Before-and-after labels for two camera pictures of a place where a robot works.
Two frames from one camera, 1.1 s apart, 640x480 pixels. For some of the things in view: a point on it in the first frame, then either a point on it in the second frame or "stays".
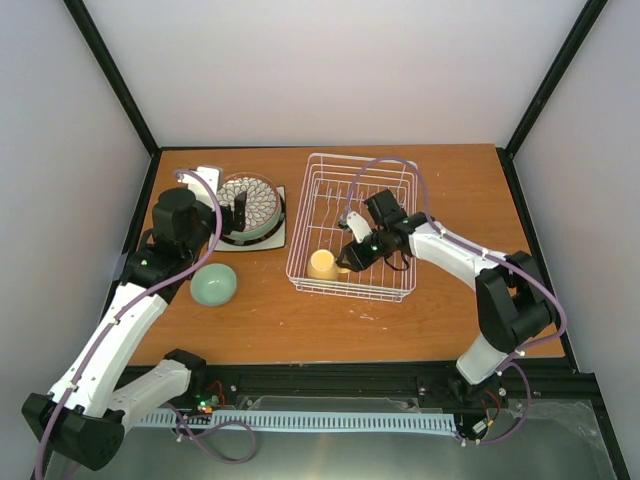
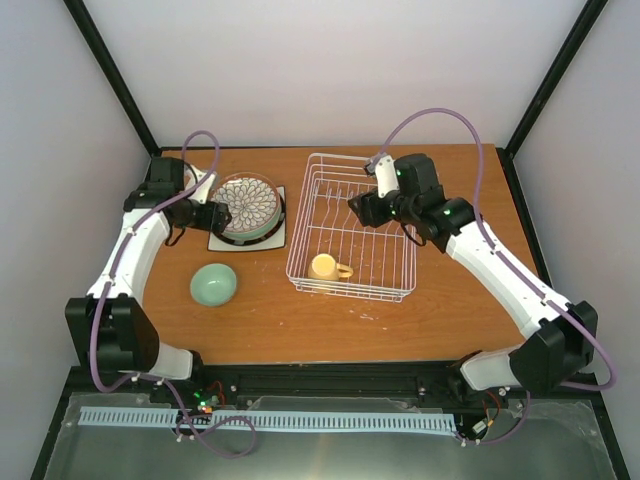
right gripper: [362, 259] → [367, 213]
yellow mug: [321, 265] stays
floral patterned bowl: [263, 203] stays
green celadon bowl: [213, 284] stays
